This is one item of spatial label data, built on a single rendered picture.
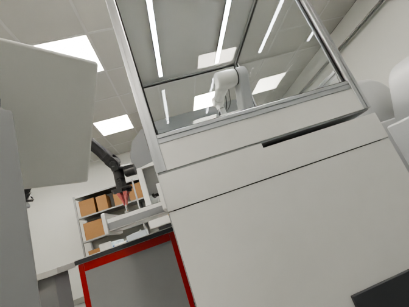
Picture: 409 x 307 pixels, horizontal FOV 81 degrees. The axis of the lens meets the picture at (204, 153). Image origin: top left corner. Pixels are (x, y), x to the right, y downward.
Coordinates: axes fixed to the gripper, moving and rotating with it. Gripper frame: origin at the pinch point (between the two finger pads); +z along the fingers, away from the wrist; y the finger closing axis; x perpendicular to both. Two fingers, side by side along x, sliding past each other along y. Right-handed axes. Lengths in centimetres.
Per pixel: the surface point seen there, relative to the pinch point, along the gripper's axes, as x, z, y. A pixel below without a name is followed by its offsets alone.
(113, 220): 9.6, 7.6, 5.2
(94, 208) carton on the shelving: -374, -61, 156
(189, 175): 50, 4, -37
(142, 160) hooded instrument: -84, -46, -3
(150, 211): 9.0, 8.8, -13.3
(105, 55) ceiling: -103, -183, 10
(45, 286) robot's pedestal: -43, 31, 73
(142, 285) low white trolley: -13.6, 45.0, 4.3
